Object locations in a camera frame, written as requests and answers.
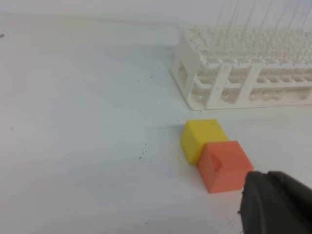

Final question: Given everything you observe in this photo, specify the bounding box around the orange cube block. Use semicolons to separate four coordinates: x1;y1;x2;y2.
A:
197;141;254;194

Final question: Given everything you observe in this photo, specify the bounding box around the white plastic test tube rack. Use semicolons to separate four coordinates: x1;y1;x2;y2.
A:
171;27;312;111

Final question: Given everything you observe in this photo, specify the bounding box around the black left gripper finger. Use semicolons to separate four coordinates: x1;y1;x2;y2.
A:
239;171;312;234

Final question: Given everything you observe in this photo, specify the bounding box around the yellow cube block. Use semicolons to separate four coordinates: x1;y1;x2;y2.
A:
180;119;229;165

